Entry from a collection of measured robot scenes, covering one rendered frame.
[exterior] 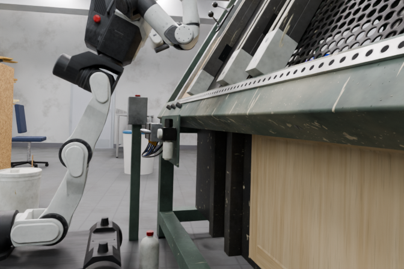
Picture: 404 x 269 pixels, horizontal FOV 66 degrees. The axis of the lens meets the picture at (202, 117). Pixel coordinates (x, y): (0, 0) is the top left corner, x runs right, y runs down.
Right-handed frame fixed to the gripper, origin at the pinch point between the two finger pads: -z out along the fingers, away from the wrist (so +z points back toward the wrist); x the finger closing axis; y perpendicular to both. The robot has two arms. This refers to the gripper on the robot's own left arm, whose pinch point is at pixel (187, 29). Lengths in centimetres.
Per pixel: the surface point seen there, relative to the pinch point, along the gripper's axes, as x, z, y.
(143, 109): 36, 49, -2
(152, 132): 48, 55, 45
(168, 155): 59, 54, 59
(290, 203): 80, 32, 114
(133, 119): 39, 57, -2
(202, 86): 37, 26, 59
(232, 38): 22, 2, 59
